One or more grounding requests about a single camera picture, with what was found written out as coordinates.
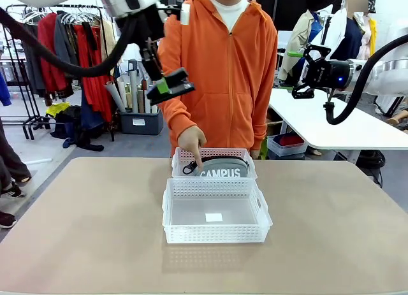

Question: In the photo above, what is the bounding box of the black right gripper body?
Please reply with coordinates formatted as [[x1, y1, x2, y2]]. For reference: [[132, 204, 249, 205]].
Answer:
[[305, 59, 352, 87]]

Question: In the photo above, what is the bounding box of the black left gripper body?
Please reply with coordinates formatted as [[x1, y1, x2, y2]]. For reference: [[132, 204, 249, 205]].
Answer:
[[136, 18, 165, 54]]

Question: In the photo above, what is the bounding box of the grey Campus pencil case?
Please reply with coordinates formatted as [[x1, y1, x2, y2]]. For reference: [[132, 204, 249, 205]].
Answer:
[[182, 157, 251, 178]]

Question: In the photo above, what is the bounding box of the person's left forearm orange sleeve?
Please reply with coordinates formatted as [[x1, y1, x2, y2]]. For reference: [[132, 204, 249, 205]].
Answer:
[[252, 84, 278, 152]]

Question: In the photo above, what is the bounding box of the person's right forearm orange sleeve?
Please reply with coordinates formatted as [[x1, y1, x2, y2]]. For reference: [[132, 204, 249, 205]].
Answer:
[[158, 90, 199, 143]]

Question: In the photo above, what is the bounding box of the person's right hand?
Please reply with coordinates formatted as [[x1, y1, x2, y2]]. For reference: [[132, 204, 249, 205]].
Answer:
[[177, 126, 207, 171]]

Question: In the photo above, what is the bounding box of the mannequin with beige coat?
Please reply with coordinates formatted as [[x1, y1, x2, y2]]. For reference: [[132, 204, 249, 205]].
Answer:
[[277, 0, 333, 83]]

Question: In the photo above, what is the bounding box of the tall grey tube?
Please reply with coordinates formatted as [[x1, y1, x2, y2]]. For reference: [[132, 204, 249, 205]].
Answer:
[[128, 61, 140, 114]]

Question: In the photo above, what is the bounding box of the mannequin with white garment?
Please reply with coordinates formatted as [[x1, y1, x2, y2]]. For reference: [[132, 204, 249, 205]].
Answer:
[[315, 8, 364, 62]]

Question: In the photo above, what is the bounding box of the white work table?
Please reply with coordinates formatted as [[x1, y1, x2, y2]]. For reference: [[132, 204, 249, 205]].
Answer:
[[267, 87, 408, 164]]

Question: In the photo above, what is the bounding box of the white cardboard tube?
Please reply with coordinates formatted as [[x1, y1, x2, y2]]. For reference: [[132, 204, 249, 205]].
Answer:
[[115, 76, 129, 113]]

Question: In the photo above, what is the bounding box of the grey storage bin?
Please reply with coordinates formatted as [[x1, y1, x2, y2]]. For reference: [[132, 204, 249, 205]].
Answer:
[[119, 108, 164, 136]]

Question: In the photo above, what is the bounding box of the clear bin with red contents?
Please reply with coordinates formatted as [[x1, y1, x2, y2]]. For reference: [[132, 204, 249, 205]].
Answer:
[[266, 134, 309, 158]]

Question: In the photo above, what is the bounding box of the person in orange hoodie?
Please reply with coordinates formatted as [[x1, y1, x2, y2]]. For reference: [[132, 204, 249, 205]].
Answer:
[[157, 0, 279, 159]]

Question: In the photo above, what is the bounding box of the long red hanging dress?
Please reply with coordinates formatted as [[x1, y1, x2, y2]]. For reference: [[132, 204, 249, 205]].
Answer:
[[73, 22, 116, 124]]

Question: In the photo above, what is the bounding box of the white perforated plastic basket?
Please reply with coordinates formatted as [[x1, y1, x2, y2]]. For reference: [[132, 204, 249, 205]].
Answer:
[[161, 176, 273, 245], [171, 147, 258, 180]]

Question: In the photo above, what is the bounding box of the skin coloured mannequin part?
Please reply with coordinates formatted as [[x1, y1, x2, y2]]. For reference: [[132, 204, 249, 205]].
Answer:
[[384, 109, 408, 127]]

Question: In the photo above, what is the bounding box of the grey hanging garment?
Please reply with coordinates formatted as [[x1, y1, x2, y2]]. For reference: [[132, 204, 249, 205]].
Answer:
[[54, 14, 81, 71]]

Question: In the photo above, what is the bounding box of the black clothes pile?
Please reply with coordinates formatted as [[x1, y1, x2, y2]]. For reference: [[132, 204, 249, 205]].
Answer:
[[50, 105, 105, 152]]

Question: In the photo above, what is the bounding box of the red hanging jacket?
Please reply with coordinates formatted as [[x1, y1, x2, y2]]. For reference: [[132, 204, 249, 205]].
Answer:
[[37, 13, 70, 97]]

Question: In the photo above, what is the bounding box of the yellow garment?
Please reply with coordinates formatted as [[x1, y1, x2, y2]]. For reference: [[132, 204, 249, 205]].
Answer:
[[45, 102, 71, 118]]

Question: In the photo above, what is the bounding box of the black clothes rack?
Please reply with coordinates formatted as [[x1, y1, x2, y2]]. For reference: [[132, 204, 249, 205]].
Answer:
[[0, 6, 116, 142]]

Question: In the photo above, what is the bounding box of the blue garment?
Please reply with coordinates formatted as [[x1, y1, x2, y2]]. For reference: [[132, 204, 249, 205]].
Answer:
[[0, 71, 12, 107]]

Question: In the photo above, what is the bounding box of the bystander in dark trousers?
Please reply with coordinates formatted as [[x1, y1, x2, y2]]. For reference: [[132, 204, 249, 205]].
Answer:
[[0, 116, 33, 194]]

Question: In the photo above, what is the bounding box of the black and white sneaker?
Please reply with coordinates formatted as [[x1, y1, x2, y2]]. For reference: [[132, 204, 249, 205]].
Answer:
[[0, 180, 27, 199]]

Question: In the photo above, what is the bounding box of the dark sneaker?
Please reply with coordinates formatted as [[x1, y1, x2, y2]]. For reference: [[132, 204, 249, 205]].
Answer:
[[0, 210, 18, 230]]

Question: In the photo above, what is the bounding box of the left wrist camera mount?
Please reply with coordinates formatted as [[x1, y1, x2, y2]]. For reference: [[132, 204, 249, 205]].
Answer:
[[155, 1, 192, 27]]

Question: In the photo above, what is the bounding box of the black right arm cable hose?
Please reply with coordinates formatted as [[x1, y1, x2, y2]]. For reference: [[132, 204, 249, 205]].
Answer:
[[323, 33, 408, 126]]

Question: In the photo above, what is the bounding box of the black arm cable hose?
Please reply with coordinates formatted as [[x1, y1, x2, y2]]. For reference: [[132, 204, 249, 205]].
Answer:
[[323, 33, 408, 126], [0, 6, 141, 78]]

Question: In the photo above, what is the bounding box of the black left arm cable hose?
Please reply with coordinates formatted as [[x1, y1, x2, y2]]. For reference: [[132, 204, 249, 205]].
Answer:
[[0, 6, 141, 78]]

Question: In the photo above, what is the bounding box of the black cable heap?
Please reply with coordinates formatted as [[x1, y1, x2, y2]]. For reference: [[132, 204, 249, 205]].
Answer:
[[354, 150, 387, 188]]

